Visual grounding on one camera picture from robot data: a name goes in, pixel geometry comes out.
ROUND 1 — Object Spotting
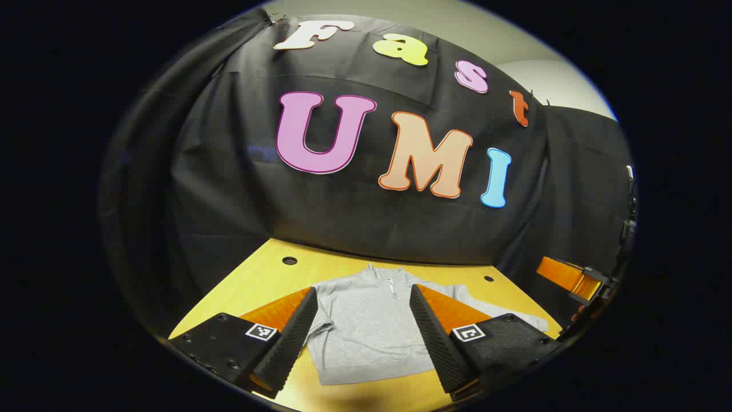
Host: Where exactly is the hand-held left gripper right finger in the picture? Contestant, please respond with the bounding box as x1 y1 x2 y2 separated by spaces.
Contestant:
409 283 564 401

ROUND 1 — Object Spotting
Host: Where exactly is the black backdrop cloth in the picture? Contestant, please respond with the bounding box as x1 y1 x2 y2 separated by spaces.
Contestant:
97 9 636 339

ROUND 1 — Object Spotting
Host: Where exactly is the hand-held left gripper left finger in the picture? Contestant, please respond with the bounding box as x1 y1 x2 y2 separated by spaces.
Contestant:
169 286 319 400

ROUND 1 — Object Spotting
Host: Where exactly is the grey zip-neck sweatshirt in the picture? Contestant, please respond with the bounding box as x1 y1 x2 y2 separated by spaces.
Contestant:
306 263 548 386

